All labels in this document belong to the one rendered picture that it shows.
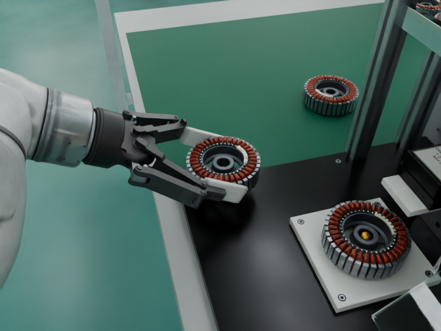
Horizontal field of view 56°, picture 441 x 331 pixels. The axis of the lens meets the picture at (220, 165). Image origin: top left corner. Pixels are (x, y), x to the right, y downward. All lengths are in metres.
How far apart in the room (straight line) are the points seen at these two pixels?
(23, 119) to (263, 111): 0.52
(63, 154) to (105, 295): 1.02
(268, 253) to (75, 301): 1.01
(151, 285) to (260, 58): 0.84
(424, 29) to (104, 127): 0.41
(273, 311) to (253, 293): 0.03
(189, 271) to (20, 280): 1.08
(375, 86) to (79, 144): 0.43
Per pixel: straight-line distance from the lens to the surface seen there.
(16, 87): 0.51
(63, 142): 0.51
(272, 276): 0.57
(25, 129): 0.48
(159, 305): 1.44
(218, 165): 0.62
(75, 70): 2.66
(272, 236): 0.61
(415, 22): 0.61
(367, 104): 0.69
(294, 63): 1.06
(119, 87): 1.92
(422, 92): 0.75
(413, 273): 0.61
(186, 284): 0.59
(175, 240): 0.64
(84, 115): 0.52
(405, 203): 0.55
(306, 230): 0.61
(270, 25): 1.24
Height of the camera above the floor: 1.25
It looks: 43 degrees down
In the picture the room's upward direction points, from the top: straight up
